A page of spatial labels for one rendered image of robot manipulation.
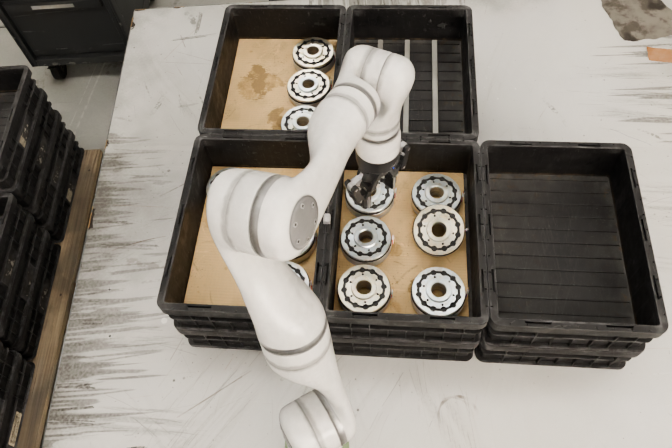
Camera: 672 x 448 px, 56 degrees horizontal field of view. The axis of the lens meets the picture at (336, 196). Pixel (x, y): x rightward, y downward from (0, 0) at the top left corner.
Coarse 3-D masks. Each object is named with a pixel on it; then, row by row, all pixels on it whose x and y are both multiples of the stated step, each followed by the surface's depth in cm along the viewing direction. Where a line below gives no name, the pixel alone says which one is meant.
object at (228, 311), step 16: (192, 160) 131; (192, 176) 129; (176, 224) 123; (320, 224) 121; (176, 240) 121; (320, 240) 120; (320, 256) 118; (320, 272) 116; (160, 288) 116; (320, 288) 114; (160, 304) 115; (176, 304) 114; (192, 304) 114; (208, 304) 114
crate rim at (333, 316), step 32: (480, 160) 127; (480, 192) 123; (480, 224) 119; (480, 256) 116; (480, 288) 112; (352, 320) 112; (384, 320) 110; (416, 320) 110; (448, 320) 110; (480, 320) 109
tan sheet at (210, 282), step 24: (216, 168) 142; (240, 168) 142; (264, 168) 141; (288, 168) 141; (192, 264) 130; (216, 264) 129; (312, 264) 128; (192, 288) 127; (216, 288) 127; (312, 288) 125
